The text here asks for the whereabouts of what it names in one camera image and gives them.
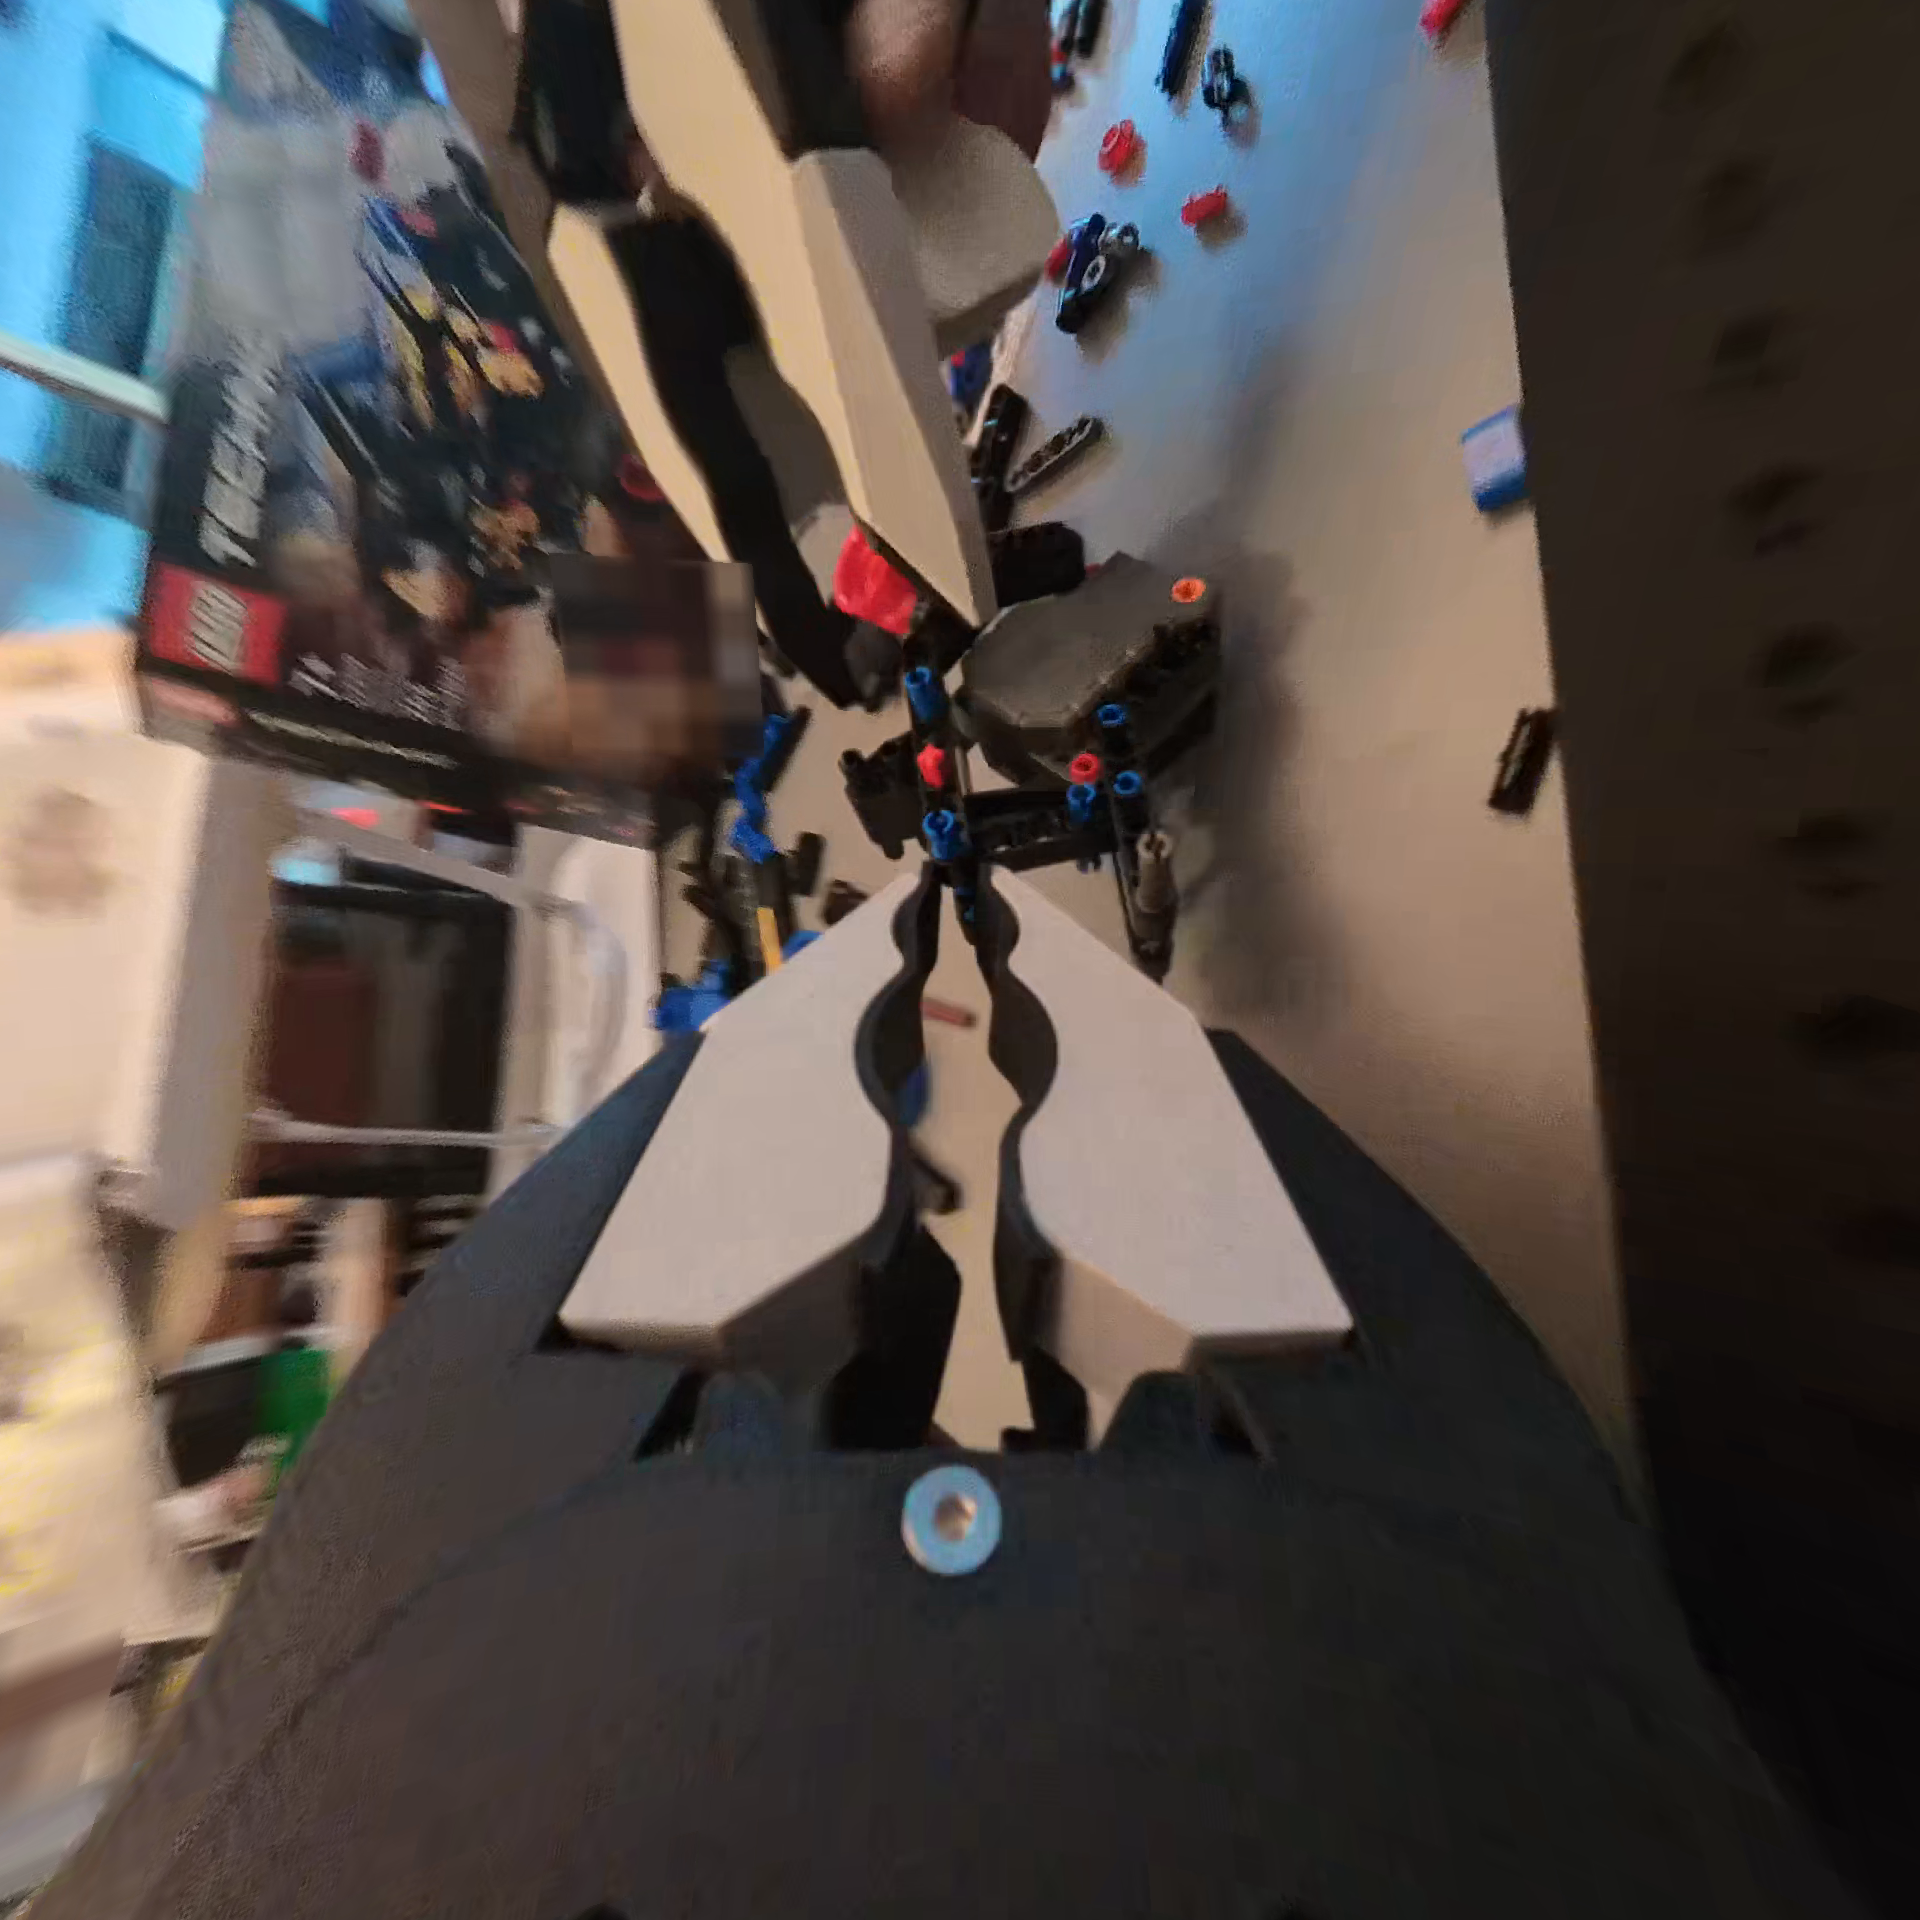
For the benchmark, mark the toy truck box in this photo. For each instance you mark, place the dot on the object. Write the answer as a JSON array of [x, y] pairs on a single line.
[[375, 452]]

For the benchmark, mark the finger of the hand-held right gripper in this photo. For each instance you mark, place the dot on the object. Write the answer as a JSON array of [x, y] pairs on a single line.
[[601, 316], [885, 374]]

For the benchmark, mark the black small pin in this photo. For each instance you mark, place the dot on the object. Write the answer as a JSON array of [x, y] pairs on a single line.
[[1523, 759]]

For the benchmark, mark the dark grey thin beam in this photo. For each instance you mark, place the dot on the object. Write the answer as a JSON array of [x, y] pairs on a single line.
[[1059, 452]]

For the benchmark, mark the green sheet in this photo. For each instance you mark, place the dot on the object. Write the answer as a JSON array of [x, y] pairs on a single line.
[[293, 1403]]

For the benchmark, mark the blue small connector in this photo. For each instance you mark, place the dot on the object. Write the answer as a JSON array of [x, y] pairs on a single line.
[[1495, 459]]

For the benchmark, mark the yellow axle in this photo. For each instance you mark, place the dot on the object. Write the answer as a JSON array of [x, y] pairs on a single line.
[[770, 929]]

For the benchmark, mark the scattered red blue pins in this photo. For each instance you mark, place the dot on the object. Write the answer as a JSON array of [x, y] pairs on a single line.
[[1102, 255]]

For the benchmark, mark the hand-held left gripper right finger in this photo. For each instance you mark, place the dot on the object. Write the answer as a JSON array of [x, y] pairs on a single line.
[[1186, 1200]]

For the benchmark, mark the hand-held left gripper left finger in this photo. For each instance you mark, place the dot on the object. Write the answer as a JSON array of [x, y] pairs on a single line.
[[721, 1200]]

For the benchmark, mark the red wheel rim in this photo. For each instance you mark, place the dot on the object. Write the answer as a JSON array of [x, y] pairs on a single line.
[[878, 585]]

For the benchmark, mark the blue hinged fender panel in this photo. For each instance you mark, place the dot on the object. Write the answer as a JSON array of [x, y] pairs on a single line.
[[697, 996]]

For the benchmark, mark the grey desk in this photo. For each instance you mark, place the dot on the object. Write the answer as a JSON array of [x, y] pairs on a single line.
[[1380, 750]]

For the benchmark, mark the black grey motor assembly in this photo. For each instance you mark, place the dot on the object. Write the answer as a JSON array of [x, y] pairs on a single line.
[[1051, 660]]

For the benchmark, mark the person's right hand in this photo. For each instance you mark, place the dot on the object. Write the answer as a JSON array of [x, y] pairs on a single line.
[[977, 60]]

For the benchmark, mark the blue angle beam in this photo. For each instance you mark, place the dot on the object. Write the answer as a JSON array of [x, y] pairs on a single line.
[[759, 779]]

